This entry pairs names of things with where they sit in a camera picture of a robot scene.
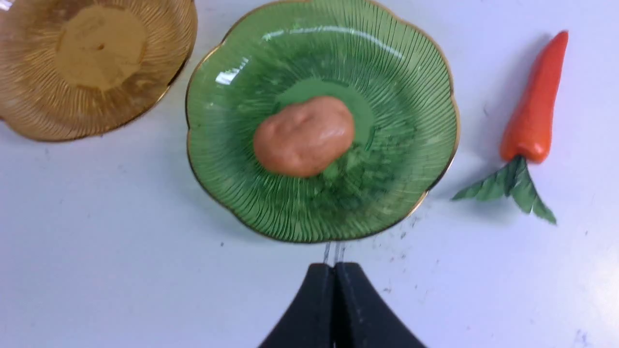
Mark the toy carrot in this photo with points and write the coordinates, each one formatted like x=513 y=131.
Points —
x=527 y=137

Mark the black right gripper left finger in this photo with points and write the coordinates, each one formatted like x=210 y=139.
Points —
x=307 y=321

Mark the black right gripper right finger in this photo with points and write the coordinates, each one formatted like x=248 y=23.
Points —
x=362 y=319

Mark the toy potato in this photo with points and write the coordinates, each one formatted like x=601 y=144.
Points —
x=304 y=138

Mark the green ribbed plastic plate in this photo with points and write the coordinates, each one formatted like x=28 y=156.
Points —
x=392 y=76

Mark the amber ribbed plastic plate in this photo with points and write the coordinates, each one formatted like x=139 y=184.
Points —
x=78 y=68

